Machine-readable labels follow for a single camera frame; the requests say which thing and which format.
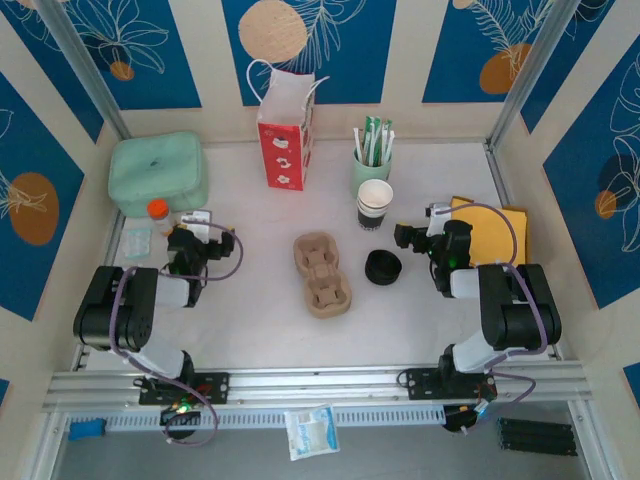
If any yellow napkin stack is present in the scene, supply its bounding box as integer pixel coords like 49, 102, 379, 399
447, 196, 530, 266

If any red white paper gift bag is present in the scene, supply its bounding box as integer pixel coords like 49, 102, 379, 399
246, 58, 331, 192

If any orange capped small bottle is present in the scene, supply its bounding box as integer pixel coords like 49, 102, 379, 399
146, 198, 180, 237

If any clear blister packet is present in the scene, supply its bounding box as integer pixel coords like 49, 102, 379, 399
121, 227, 154, 260

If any mint green holder cup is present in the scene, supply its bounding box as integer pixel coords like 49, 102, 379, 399
351, 147, 394, 199

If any mint green lidded container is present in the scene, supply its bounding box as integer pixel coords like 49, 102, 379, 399
108, 130, 210, 219

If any green wrapped stirrer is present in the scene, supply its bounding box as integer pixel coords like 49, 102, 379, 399
363, 115, 377, 166
380, 118, 394, 164

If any black controller board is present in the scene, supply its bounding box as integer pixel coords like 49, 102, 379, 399
442, 403, 491, 435
159, 402, 202, 427

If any blue white wipe packet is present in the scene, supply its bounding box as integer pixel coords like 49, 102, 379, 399
283, 403, 341, 462

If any blue small block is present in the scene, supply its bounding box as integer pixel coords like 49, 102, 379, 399
68, 418, 107, 442

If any black strip bundle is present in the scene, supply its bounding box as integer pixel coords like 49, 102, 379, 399
496, 417, 579, 457

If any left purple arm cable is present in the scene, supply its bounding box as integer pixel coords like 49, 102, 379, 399
107, 222, 245, 447

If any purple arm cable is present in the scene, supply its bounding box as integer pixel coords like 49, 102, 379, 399
434, 202, 547, 436
107, 222, 245, 447

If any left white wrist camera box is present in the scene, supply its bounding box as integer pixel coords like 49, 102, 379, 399
178, 209, 214, 240

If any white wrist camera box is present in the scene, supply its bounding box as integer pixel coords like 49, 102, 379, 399
424, 201, 454, 224
178, 209, 214, 240

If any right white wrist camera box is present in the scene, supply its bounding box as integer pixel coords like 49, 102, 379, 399
424, 201, 454, 224

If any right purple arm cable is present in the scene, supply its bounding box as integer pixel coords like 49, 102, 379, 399
434, 202, 547, 436

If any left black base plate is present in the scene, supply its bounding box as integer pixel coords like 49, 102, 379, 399
138, 372, 231, 406

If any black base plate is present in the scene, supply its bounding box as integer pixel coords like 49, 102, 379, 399
399, 367, 499, 401
138, 372, 231, 406

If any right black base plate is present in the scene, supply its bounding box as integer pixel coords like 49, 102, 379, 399
399, 367, 499, 401

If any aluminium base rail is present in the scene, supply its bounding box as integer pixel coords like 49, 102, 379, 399
42, 362, 594, 414

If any white slotted cable duct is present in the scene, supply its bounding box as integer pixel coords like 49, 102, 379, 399
107, 404, 446, 432

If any aluminium frame post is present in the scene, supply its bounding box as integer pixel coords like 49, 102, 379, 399
487, 0, 584, 151
37, 0, 132, 142

